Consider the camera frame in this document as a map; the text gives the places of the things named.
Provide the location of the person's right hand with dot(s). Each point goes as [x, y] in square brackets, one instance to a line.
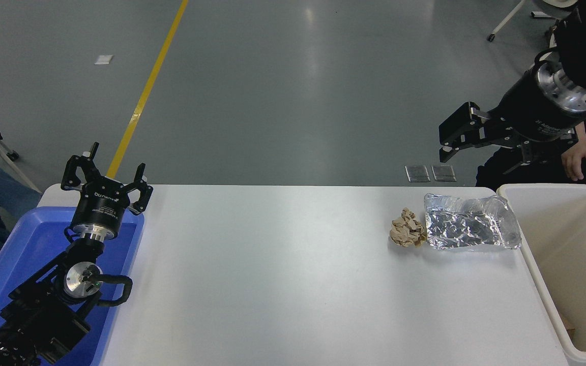
[580, 157]

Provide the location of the person's right forearm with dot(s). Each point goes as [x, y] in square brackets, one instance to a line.
[584, 133]

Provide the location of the large pale plastic bin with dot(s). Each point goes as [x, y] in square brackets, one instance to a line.
[578, 254]

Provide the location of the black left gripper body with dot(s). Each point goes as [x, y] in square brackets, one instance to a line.
[100, 206]

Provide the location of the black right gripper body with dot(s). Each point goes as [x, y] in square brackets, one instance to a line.
[537, 117]

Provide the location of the blue plastic tray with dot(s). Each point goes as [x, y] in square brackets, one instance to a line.
[28, 244]

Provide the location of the white chair leg with caster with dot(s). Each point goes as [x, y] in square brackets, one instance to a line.
[13, 154]

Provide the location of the metal floor plate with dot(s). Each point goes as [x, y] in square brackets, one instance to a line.
[417, 173]
[444, 173]

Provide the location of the foil plate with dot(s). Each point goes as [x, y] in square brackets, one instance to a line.
[468, 223]

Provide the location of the white office chair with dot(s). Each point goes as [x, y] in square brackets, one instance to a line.
[506, 18]

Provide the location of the crumpled tan paper ball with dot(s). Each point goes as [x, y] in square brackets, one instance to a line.
[408, 230]

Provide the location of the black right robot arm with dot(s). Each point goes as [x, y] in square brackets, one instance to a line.
[585, 46]

